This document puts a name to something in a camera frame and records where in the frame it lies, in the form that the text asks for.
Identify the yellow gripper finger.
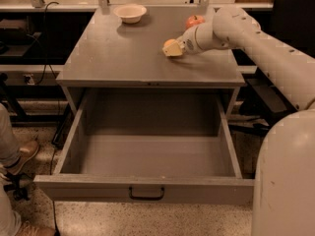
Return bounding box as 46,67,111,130
162,40,184,57

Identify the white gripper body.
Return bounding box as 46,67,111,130
177,26,201,54

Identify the orange fruit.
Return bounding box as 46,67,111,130
163,39,176,47

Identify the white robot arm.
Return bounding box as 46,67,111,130
162,6,315,236

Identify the open grey top drawer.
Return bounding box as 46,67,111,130
35,88,254,205

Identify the red apple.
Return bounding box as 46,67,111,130
185,15,205,29

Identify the grey metal cabinet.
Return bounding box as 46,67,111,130
55,5,246,116

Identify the white bowl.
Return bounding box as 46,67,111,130
113,4,147,24

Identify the black office chair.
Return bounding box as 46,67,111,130
229,0,315,137

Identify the brown shoe upper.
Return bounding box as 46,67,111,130
1,141,39,180

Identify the brown shoe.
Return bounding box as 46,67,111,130
16,221,55,236
1,141,39,180

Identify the grey trouser leg upper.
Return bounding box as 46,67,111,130
0,104,20,168

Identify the grey trouser leg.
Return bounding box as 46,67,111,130
0,104,20,168
0,188,22,236

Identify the brown shoe lower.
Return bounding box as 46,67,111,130
16,221,55,236

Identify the grey trouser leg lower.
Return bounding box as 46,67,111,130
0,188,22,236

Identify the black power cable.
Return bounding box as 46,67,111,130
33,1,61,87

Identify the black drawer handle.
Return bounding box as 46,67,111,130
128,187,165,202

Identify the wall power outlet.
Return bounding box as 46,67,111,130
24,74,34,86

